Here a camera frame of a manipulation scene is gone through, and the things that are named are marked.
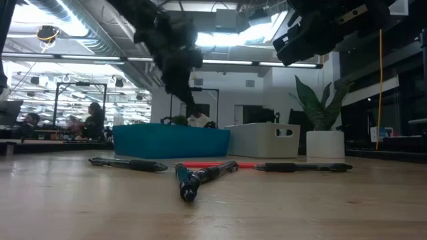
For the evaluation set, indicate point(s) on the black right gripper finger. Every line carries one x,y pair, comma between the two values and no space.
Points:
290,46

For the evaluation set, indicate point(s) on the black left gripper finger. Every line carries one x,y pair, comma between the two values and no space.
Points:
181,90

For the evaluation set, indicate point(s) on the orange pencil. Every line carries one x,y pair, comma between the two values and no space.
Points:
200,164

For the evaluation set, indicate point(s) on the small green background plant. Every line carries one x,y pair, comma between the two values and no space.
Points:
180,120

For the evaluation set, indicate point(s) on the person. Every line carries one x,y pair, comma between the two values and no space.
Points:
31,121
93,123
198,120

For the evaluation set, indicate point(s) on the blue plastic tray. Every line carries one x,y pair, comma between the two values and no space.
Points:
166,141

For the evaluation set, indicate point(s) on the green succulent plant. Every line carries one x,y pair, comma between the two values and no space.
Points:
317,113

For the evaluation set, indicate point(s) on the black wide monitor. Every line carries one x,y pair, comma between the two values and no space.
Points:
258,115

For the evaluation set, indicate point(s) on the grey plastic bin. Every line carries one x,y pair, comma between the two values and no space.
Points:
253,141

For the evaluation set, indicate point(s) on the long ceiling light bar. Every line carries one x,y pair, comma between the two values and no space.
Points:
83,57

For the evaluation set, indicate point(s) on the white plant pot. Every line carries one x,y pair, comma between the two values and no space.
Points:
325,145

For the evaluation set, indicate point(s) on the dark computer monitor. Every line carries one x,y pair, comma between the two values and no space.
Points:
10,113

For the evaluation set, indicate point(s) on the black metal gantry frame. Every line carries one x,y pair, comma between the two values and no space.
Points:
208,89
80,83

